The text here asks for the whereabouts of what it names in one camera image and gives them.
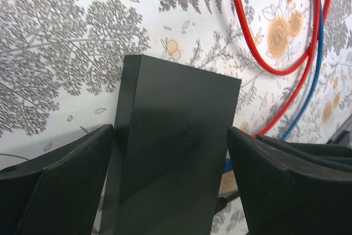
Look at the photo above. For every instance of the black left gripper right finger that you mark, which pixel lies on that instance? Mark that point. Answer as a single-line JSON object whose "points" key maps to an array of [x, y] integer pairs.
{"points": [[283, 194]]}

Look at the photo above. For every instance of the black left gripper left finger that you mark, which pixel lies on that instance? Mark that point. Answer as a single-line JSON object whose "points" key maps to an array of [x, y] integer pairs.
{"points": [[57, 192]]}

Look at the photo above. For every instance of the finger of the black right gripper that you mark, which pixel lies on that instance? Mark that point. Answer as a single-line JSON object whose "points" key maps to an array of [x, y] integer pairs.
{"points": [[336, 157]]}

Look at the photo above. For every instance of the black network switch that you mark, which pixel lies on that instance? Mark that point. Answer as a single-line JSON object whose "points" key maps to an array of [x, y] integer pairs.
{"points": [[169, 149]]}

